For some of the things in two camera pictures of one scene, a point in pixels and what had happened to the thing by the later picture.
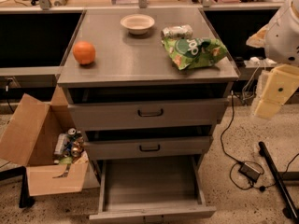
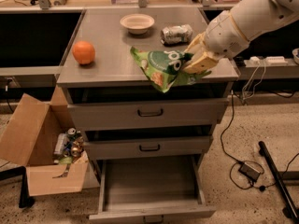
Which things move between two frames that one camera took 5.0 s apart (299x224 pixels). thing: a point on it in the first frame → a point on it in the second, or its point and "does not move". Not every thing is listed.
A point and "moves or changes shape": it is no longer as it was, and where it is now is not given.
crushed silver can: x=185 y=31 does not move
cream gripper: x=284 y=36 → x=223 y=37
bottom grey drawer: x=149 y=189 does not move
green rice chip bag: x=194 y=52 moves or changes shape
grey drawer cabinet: x=148 y=87 does not move
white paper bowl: x=137 y=23 does not move
